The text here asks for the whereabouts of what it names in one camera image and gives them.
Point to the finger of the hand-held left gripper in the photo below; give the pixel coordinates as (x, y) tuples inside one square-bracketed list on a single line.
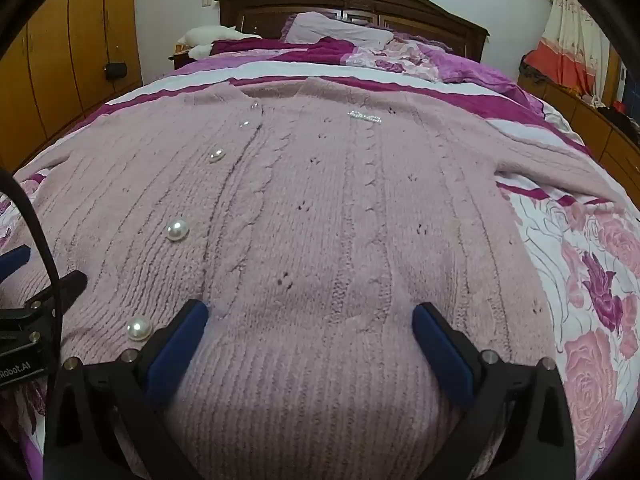
[(12, 262), (72, 282)]

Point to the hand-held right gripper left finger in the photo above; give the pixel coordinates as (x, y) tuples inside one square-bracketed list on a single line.
[(177, 350)]

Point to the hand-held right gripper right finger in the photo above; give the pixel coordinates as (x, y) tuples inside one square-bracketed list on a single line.
[(440, 355)]

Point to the pink knit cardigan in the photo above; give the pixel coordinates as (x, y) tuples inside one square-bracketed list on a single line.
[(320, 210)]

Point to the dark clothes pile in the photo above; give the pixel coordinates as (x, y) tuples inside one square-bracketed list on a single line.
[(622, 117)]

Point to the pink floral striped quilt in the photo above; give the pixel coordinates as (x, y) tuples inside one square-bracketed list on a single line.
[(600, 310)]

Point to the orange wooden wardrobe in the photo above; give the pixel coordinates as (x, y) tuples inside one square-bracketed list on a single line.
[(50, 60)]

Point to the small black box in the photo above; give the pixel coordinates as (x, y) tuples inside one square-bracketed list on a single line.
[(116, 71)]

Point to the wooden nightstand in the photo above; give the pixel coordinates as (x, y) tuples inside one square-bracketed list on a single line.
[(177, 60)]

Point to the wooden dresser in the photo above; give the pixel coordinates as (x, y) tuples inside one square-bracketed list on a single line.
[(590, 120)]

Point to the white plush toy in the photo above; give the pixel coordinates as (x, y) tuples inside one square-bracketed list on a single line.
[(205, 35)]

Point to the pink pillow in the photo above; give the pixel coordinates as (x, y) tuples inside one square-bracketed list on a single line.
[(330, 27)]

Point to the dark wooden headboard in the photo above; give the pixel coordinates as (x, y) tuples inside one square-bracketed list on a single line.
[(350, 0)]

